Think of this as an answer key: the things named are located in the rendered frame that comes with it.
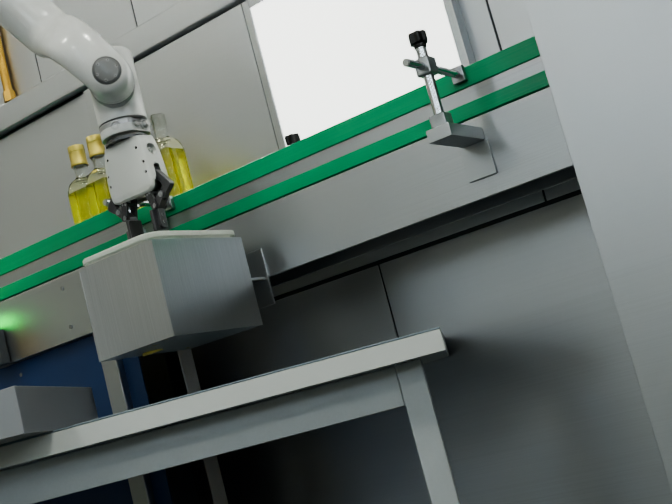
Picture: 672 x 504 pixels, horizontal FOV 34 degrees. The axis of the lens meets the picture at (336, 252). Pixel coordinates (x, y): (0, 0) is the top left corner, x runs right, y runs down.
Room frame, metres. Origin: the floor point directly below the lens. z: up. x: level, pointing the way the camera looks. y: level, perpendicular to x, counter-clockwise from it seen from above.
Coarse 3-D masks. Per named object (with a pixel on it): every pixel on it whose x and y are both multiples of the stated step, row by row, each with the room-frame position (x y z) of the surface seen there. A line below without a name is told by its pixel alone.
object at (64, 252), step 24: (96, 216) 1.99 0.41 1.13; (48, 240) 2.06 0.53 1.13; (72, 240) 2.03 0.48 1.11; (96, 240) 2.00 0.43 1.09; (120, 240) 1.96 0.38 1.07; (0, 264) 2.14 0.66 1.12; (24, 264) 2.11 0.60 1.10; (48, 264) 2.08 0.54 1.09; (72, 264) 2.04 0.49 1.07; (0, 288) 2.15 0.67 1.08; (24, 288) 2.12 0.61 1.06
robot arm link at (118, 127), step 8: (112, 120) 1.77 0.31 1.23; (120, 120) 1.77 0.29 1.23; (128, 120) 1.77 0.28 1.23; (136, 120) 1.78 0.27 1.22; (144, 120) 1.79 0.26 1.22; (104, 128) 1.78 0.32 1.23; (112, 128) 1.77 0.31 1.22; (120, 128) 1.77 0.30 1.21; (128, 128) 1.77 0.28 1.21; (136, 128) 1.78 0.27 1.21; (144, 128) 1.79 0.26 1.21; (104, 136) 1.78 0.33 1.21; (112, 136) 1.78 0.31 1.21; (104, 144) 1.81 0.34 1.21
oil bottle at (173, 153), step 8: (168, 136) 2.05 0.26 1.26; (160, 144) 2.03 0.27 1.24; (168, 144) 2.03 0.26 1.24; (176, 144) 2.05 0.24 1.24; (160, 152) 2.03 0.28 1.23; (168, 152) 2.02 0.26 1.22; (176, 152) 2.04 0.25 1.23; (184, 152) 2.06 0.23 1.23; (168, 160) 2.02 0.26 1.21; (176, 160) 2.03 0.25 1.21; (184, 160) 2.05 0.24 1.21; (168, 168) 2.02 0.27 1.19; (176, 168) 2.03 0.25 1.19; (184, 168) 2.05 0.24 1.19; (168, 176) 2.02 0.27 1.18; (176, 176) 2.03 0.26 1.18; (184, 176) 2.04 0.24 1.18; (176, 184) 2.02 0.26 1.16; (184, 184) 2.04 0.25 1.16; (192, 184) 2.06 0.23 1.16; (176, 192) 2.02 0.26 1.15
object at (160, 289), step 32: (128, 256) 1.69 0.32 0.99; (160, 256) 1.67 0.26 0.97; (192, 256) 1.73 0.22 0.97; (224, 256) 1.79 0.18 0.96; (256, 256) 1.89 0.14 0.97; (96, 288) 1.73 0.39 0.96; (128, 288) 1.70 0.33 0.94; (160, 288) 1.66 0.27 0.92; (192, 288) 1.71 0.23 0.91; (224, 288) 1.78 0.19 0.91; (256, 288) 1.90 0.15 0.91; (96, 320) 1.74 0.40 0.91; (128, 320) 1.70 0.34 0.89; (160, 320) 1.67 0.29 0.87; (192, 320) 1.70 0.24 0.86; (224, 320) 1.76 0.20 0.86; (256, 320) 1.83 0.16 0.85; (128, 352) 1.72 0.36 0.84; (160, 352) 1.86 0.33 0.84
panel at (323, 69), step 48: (288, 0) 2.01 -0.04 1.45; (336, 0) 1.95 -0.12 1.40; (384, 0) 1.90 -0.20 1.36; (432, 0) 1.85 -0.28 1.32; (288, 48) 2.02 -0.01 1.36; (336, 48) 1.96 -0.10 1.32; (384, 48) 1.91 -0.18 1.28; (432, 48) 1.86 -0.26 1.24; (288, 96) 2.04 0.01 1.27; (336, 96) 1.98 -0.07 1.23; (384, 96) 1.93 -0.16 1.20
